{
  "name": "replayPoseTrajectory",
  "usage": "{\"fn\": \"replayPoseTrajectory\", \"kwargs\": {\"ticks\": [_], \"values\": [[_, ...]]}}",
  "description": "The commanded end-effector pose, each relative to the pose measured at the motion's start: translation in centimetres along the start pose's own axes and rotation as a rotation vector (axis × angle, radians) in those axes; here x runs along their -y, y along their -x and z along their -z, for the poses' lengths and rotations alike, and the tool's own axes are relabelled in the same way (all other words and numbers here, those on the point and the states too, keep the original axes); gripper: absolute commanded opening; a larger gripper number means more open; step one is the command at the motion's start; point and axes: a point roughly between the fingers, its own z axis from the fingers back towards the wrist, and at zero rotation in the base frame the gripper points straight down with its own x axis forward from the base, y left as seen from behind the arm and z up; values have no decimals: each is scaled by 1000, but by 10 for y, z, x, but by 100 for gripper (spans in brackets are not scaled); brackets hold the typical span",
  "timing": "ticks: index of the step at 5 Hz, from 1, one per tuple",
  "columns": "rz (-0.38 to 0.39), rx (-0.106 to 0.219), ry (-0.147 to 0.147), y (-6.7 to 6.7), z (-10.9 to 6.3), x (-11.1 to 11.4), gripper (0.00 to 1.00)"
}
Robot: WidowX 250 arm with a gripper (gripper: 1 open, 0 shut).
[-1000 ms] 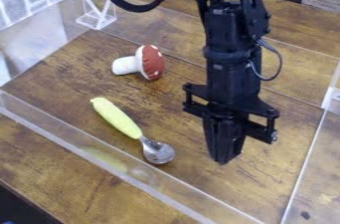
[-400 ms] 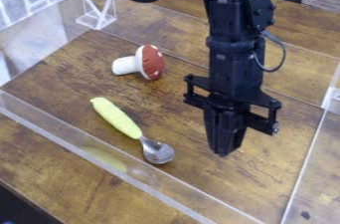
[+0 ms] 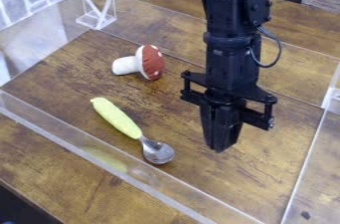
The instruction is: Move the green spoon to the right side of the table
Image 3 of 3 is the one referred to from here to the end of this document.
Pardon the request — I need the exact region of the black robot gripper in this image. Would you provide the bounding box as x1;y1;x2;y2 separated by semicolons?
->
181;34;278;152

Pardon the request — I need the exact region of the green handled metal spoon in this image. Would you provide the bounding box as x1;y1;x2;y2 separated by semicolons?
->
91;98;175;164

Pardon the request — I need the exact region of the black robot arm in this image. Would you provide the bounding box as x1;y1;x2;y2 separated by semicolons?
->
181;0;278;152

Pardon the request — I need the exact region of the red and white toy mushroom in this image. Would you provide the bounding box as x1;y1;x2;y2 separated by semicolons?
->
113;45;166;80

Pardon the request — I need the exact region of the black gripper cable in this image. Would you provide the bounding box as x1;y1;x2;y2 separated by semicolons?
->
246;25;285;69

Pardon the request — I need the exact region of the clear acrylic triangle bracket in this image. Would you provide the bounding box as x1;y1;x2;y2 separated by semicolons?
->
77;0;118;30

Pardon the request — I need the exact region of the clear acrylic enclosure wall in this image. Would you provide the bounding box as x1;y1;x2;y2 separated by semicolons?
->
0;0;340;224

